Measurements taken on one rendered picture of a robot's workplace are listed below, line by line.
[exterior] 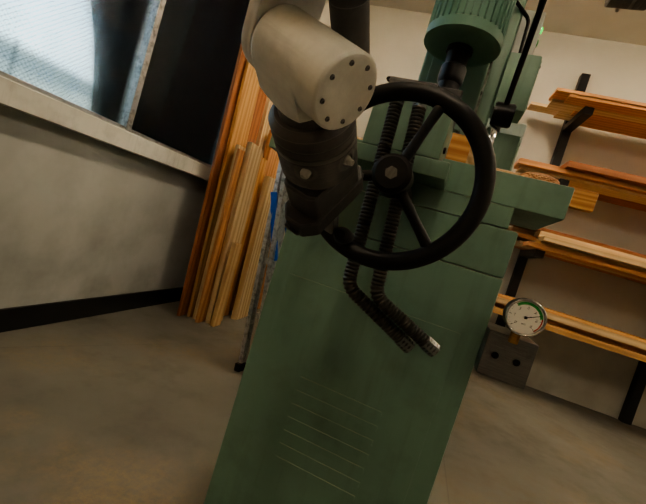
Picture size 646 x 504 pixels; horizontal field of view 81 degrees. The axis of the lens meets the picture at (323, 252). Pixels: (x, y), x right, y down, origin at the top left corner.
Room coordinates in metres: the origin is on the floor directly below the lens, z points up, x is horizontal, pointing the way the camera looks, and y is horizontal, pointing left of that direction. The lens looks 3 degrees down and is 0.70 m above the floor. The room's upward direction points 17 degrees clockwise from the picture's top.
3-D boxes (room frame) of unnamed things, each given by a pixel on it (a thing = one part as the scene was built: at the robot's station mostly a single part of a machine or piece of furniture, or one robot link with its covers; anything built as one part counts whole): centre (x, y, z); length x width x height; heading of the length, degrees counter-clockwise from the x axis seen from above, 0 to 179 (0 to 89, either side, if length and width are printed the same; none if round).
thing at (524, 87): (1.07, -0.37, 1.23); 0.09 x 0.08 x 0.15; 163
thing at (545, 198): (0.81, -0.12, 0.87); 0.61 x 0.30 x 0.06; 73
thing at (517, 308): (0.64, -0.35, 0.65); 0.06 x 0.04 x 0.08; 73
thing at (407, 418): (1.03, -0.20, 0.36); 0.58 x 0.45 x 0.71; 163
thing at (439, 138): (0.73, -0.09, 0.91); 0.15 x 0.14 x 0.09; 73
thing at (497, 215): (0.85, -0.15, 0.82); 0.40 x 0.21 x 0.04; 73
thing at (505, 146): (1.04, -0.37, 1.02); 0.09 x 0.07 x 0.12; 73
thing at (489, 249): (1.03, -0.20, 0.76); 0.57 x 0.45 x 0.09; 163
